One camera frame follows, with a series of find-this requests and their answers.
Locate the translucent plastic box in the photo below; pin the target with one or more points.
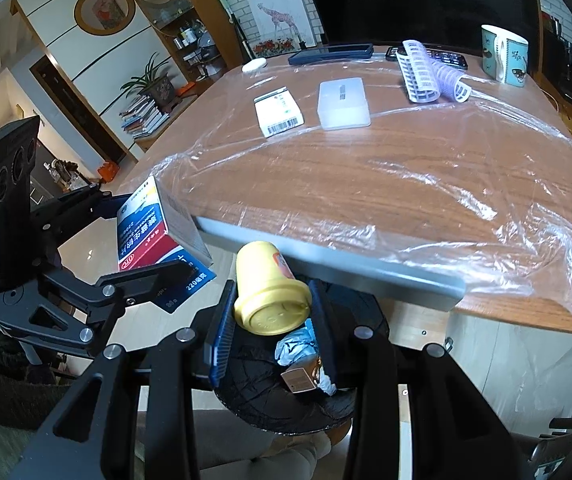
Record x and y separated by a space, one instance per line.
343 105

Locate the white barcode box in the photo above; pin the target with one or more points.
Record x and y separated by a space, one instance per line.
278 112

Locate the black smartphone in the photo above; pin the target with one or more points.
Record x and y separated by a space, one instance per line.
453 60

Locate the trash bin with black bag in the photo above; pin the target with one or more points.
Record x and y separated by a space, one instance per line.
256 375

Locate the blue and red medicine box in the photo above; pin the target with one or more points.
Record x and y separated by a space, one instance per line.
146 240

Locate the stack of books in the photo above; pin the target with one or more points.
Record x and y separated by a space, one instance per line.
141 117

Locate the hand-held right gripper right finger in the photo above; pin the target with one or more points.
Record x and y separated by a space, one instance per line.
323 335

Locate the giraffe drawing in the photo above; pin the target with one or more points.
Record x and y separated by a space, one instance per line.
278 15

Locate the white round case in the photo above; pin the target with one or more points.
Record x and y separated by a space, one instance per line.
253 65

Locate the black flat television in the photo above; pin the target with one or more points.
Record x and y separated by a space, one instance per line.
416 0

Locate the small brown box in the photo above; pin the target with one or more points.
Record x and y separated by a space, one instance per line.
300 379

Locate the dark cloth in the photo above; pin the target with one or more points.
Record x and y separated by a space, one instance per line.
11 395

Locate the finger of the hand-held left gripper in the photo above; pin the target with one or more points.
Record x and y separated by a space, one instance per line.
131 285
81 200

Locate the round framed picture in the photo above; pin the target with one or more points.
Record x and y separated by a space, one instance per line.
106 10

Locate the yellow plastic cup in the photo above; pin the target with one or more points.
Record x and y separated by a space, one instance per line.
266 300

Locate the light green pole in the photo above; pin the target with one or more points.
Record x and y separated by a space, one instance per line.
223 10

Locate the orange object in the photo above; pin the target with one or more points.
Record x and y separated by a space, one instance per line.
108 172

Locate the framed red flower picture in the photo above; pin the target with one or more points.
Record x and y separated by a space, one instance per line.
271 47

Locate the potted orchid plant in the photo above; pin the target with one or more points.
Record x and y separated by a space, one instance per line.
158 90

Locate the white lattice hair roller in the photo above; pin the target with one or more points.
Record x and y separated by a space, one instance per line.
418 72

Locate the blue butterfly ceramic mug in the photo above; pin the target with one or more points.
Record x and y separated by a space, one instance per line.
513 62

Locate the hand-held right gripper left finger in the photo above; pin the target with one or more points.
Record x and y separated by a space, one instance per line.
223 330

